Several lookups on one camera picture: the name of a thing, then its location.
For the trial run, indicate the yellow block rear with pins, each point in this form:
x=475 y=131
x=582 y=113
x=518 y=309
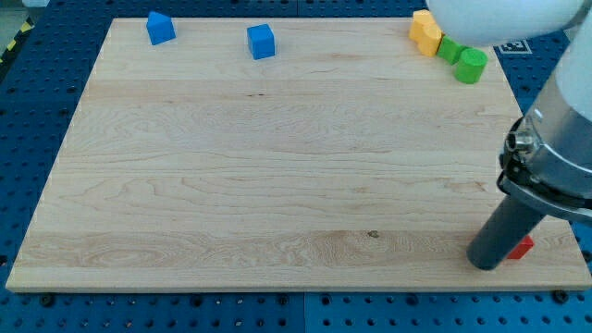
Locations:
x=420 y=19

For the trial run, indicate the red block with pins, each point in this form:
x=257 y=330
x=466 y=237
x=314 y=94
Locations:
x=522 y=249

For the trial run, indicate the green cylinder block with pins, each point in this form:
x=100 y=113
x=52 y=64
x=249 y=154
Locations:
x=471 y=65

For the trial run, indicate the green block rear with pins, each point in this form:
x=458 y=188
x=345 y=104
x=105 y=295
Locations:
x=450 y=50

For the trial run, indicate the blue cube block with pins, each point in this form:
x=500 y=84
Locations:
x=261 y=41

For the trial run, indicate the wooden board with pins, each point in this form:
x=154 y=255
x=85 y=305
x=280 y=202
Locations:
x=347 y=161

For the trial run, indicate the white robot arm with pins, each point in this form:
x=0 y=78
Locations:
x=485 y=23

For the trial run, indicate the fiducial marker tag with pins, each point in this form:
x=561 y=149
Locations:
x=520 y=47

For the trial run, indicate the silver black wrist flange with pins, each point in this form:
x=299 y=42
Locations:
x=546 y=159

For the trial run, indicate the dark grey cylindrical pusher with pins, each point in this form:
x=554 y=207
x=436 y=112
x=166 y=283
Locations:
x=508 y=225

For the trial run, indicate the blue pentagon block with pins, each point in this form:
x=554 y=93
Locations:
x=160 y=28

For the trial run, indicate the yellow heart block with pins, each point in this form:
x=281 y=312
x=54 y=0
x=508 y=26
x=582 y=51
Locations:
x=429 y=39

